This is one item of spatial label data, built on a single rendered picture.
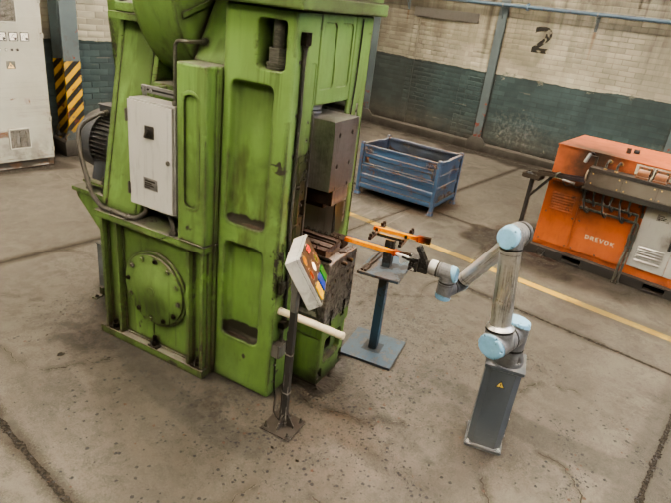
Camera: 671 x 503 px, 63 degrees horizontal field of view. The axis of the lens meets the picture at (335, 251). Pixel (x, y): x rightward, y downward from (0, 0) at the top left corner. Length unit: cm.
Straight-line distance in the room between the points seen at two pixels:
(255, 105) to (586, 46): 811
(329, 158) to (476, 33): 841
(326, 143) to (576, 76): 788
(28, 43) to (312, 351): 548
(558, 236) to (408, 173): 199
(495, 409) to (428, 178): 416
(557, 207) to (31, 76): 635
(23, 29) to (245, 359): 532
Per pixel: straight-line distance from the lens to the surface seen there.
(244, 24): 302
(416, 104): 1193
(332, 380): 386
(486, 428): 355
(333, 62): 322
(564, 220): 655
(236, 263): 342
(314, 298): 277
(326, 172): 312
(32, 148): 802
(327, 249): 336
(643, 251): 643
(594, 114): 1052
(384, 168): 733
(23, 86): 785
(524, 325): 319
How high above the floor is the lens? 236
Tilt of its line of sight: 24 degrees down
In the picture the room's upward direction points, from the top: 7 degrees clockwise
